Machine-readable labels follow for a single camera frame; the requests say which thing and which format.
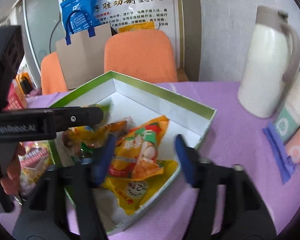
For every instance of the white thermos jug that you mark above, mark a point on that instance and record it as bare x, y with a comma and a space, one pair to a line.
271, 63

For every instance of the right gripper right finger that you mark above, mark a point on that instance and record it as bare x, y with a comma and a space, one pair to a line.
245, 214

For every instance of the orange chair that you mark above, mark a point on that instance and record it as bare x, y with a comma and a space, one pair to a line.
52, 79
143, 54

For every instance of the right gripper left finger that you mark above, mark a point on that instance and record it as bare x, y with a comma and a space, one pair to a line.
44, 215

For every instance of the person's left hand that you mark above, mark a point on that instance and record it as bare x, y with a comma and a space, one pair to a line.
11, 182

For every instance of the paper cups in plastic bag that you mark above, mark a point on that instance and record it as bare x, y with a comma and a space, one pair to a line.
284, 133

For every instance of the orange triangular snack bag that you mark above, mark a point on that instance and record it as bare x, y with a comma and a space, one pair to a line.
136, 154

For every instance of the yellow snack bag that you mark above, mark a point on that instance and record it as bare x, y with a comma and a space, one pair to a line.
131, 194

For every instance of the red cracker box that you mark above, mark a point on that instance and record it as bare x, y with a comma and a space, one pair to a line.
16, 98

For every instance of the right orange chair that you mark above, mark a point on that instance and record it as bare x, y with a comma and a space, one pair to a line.
143, 54

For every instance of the white poster chinese text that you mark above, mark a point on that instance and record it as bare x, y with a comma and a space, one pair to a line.
167, 16

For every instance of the galette chips bag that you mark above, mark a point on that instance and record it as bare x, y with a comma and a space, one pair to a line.
33, 164

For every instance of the blue tote bag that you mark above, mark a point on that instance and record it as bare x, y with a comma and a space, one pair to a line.
77, 15

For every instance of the brown paper bag blue handles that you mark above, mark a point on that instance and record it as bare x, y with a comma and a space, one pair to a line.
81, 54

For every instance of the left orange chair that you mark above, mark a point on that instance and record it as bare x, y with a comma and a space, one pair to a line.
52, 79

